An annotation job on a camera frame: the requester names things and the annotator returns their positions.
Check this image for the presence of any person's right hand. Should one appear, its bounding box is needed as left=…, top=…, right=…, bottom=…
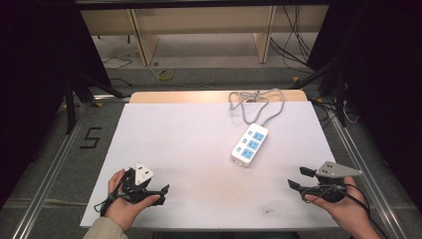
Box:
left=304, top=175, right=374, bottom=231

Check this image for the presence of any aluminium rail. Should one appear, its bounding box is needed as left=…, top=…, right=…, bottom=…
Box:
left=11, top=102, right=92, bottom=239
left=326, top=107, right=410, bottom=239

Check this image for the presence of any person's left hand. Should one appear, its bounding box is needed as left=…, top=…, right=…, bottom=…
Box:
left=105, top=168, right=161, bottom=231

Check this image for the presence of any light wooden desk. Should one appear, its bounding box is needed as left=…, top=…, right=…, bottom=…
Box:
left=80, top=4, right=330, bottom=67

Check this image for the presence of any white foam board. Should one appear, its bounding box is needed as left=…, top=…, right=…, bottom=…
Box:
left=80, top=101, right=339, bottom=231

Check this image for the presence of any bundle of black cables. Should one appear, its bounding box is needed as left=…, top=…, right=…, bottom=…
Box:
left=269, top=4, right=316, bottom=74

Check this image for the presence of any white blue power strip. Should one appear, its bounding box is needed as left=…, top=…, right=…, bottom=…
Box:
left=231, top=122, right=270, bottom=168

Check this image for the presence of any yellow tape roll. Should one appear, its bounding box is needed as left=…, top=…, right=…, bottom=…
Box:
left=156, top=68, right=174, bottom=83

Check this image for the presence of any white floor cable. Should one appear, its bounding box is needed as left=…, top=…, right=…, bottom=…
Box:
left=146, top=62, right=218, bottom=92

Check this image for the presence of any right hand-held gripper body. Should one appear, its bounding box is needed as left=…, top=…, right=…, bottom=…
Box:
left=314, top=160, right=363, bottom=204

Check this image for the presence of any black metal stand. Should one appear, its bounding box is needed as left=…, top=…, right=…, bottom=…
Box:
left=291, top=59, right=350, bottom=127
left=63, top=70, right=131, bottom=135

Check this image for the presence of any black curtain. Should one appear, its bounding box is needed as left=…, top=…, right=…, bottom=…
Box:
left=307, top=0, right=422, bottom=203
left=0, top=0, right=113, bottom=207

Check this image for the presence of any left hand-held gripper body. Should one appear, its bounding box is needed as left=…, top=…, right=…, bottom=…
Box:
left=121, top=161, right=157, bottom=204

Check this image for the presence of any wooden table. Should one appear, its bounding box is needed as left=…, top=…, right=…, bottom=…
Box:
left=128, top=89, right=309, bottom=105

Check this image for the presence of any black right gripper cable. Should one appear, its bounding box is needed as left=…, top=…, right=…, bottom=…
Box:
left=300, top=182, right=391, bottom=239

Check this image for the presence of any thin black floor cable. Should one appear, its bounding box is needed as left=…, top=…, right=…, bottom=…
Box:
left=101, top=55, right=133, bottom=72

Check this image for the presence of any grey power strip cable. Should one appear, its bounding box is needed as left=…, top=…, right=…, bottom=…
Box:
left=228, top=88, right=287, bottom=127

